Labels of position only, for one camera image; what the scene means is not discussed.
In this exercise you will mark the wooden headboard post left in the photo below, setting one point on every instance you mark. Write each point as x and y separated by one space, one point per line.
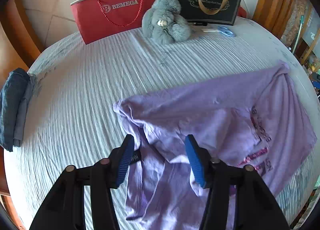
20 46

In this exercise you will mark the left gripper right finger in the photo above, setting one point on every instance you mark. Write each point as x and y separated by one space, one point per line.
255 206

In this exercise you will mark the grey plush toy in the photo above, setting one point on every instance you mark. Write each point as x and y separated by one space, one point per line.
164 24

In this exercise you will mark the white ribbed bed cover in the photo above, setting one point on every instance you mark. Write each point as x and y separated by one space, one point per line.
70 117

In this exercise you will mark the purple t-shirt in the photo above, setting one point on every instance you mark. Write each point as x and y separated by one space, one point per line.
251 118

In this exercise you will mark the wooden headboard post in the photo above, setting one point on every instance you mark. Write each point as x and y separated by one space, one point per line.
273 15
20 46

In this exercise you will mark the blue handled scissors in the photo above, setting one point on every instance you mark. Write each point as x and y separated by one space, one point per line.
221 29

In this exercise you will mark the wooden headboard post right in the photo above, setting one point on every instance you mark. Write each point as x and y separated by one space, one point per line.
273 15

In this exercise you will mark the red BEMEGA paper bag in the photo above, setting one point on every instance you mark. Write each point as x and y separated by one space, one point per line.
97 19

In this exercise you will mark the folded blue jeans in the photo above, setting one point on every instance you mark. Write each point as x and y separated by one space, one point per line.
15 96

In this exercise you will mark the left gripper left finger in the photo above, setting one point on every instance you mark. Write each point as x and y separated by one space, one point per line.
63 207

